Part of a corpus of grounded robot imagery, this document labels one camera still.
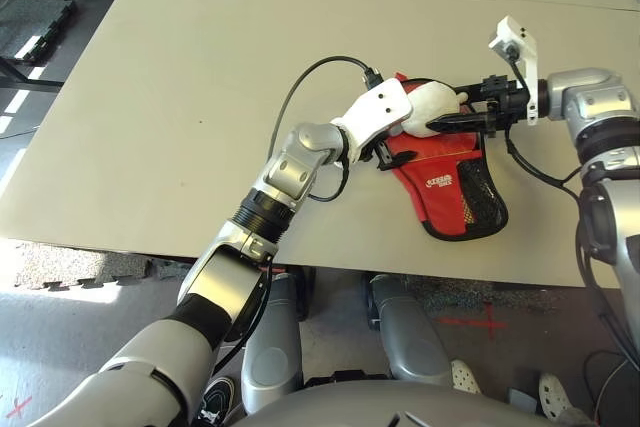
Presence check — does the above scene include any black white sneaker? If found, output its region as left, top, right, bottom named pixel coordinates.
left=199, top=375, right=236, bottom=423

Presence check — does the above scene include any white perforated shoe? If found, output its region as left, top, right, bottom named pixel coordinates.
left=538, top=371, right=571, bottom=416
left=451, top=359, right=482, bottom=395

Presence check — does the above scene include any grey speckled floor mat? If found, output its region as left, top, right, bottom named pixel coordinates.
left=409, top=276, right=566, bottom=318

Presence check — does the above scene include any grey puzzle floor mat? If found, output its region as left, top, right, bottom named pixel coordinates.
left=14, top=241, right=196, bottom=293

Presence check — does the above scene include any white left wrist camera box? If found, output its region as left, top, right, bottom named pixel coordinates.
left=329, top=77, right=414, bottom=164

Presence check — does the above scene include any grey robot torso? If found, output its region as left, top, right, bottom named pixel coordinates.
left=244, top=379, right=546, bottom=427

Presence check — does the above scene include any grey robot leg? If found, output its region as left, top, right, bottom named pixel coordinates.
left=241, top=276, right=316, bottom=401
left=368, top=274, right=454, bottom=387

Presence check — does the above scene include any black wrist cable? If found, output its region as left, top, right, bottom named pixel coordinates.
left=269, top=55, right=384, bottom=203
left=502, top=46, right=640, bottom=383

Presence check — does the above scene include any red tape cross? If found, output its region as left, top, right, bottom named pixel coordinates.
left=439, top=302, right=509, bottom=337
left=0, top=394, right=34, bottom=421

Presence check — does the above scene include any white rounded object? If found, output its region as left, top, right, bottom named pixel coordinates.
left=399, top=79, right=469, bottom=139

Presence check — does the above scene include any grey robot left leg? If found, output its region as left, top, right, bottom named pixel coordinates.
left=241, top=276, right=316, bottom=401

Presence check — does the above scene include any red black paddle case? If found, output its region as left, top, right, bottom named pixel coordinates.
left=387, top=72, right=510, bottom=243

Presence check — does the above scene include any black floor cable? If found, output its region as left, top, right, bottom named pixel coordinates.
left=582, top=349, right=640, bottom=418

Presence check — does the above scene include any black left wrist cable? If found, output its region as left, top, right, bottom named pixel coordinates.
left=269, top=55, right=384, bottom=203

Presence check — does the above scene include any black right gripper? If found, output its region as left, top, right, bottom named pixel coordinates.
left=424, top=74, right=530, bottom=139

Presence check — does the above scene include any black foam floor tile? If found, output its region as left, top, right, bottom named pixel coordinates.
left=0, top=0, right=77, bottom=66

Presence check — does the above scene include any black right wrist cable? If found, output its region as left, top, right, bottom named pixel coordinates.
left=502, top=46, right=640, bottom=383

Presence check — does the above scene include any grey robot right leg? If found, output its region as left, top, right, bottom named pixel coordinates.
left=368, top=274, right=454, bottom=387

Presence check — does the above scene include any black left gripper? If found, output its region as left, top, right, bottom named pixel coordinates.
left=360, top=135, right=416, bottom=172

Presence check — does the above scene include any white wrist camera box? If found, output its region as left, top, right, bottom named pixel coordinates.
left=488, top=15, right=541, bottom=127
left=329, top=77, right=414, bottom=164

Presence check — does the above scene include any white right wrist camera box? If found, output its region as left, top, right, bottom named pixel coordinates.
left=488, top=15, right=541, bottom=127

